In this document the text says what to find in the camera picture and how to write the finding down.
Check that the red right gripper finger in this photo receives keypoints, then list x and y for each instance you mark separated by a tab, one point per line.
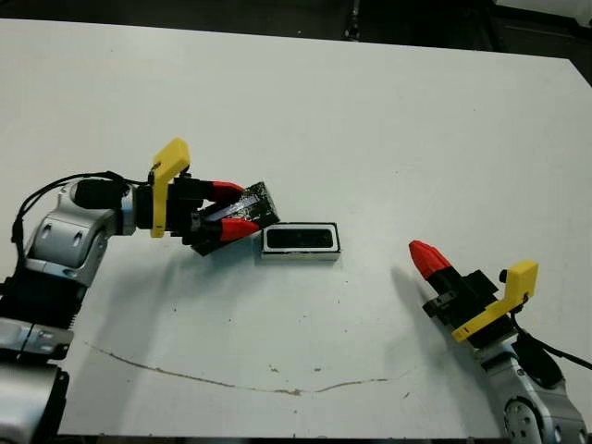
430	261

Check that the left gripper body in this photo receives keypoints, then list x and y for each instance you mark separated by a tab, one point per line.
178	203

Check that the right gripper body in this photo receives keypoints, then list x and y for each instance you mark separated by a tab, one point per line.
476	305

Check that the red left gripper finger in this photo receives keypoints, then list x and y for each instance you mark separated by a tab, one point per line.
224	190
236	229

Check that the black foil-wrapped block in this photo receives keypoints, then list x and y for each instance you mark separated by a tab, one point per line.
256	205

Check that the small black camera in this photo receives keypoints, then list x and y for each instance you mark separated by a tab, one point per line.
300	238

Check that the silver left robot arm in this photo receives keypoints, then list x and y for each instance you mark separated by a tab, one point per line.
69	236

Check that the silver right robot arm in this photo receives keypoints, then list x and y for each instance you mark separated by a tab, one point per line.
527	407

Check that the white camera box base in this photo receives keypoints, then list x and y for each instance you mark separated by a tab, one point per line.
300	257

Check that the dark metal post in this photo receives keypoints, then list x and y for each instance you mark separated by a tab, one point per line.
352	18

